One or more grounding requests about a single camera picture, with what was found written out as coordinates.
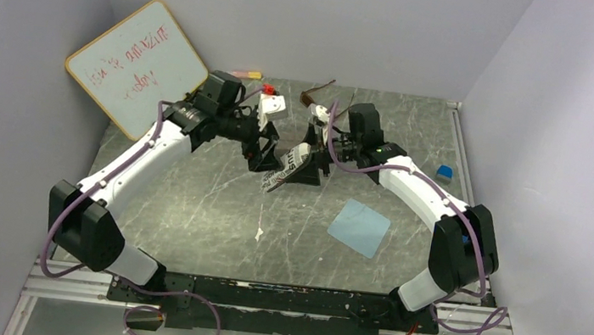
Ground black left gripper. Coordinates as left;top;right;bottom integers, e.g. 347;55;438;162
211;106;290;175

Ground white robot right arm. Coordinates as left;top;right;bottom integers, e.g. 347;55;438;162
261;103;499;330

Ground pink yellow marker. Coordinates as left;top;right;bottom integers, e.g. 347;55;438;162
230;70;263;80

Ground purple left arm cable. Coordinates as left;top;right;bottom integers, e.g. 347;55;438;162
30;62;252;335

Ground blue whiteboard eraser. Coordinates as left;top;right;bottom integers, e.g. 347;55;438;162
435;165;454;184

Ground aluminium frame rail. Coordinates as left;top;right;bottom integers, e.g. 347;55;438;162
1;216;539;335

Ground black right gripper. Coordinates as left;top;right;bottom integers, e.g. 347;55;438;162
283;120;363;191

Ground light blue cloth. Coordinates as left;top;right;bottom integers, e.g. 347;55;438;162
327;198;391;259

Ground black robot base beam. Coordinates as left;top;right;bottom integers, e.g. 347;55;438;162
107;272;439;335

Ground yellow framed whiteboard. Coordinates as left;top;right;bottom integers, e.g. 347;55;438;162
64;0;209;141

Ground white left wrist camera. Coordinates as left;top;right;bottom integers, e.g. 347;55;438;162
257;84;289;131

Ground brown sunglasses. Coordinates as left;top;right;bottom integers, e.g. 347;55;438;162
299;79;357;121

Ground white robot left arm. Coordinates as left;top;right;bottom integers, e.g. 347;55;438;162
45;70;288;303

